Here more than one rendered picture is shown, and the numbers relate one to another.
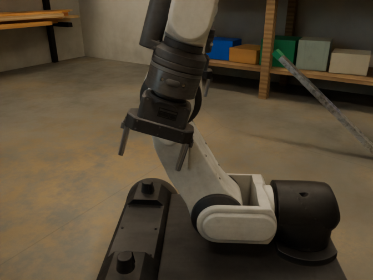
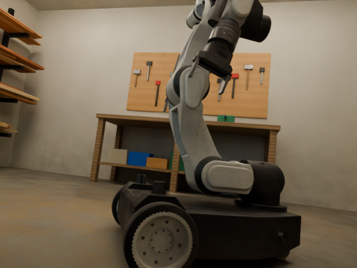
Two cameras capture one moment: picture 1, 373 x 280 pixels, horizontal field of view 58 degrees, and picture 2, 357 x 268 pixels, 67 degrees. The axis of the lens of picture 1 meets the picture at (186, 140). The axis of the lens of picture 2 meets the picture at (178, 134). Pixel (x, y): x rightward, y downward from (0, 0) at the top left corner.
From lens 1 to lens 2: 0.68 m
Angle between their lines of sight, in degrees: 36
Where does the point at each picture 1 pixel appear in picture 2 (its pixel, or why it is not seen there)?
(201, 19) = (246, 7)
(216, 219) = (217, 168)
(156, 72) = (221, 29)
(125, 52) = (52, 164)
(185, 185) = (193, 148)
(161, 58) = (224, 23)
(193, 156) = (200, 126)
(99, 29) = (31, 145)
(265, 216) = (247, 168)
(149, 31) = (216, 13)
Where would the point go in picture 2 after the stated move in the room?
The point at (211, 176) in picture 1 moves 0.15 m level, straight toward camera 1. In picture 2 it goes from (210, 142) to (227, 140)
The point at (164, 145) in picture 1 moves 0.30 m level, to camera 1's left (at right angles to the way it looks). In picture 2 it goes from (188, 108) to (102, 92)
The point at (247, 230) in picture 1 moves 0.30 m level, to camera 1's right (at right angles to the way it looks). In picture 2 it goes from (236, 178) to (301, 185)
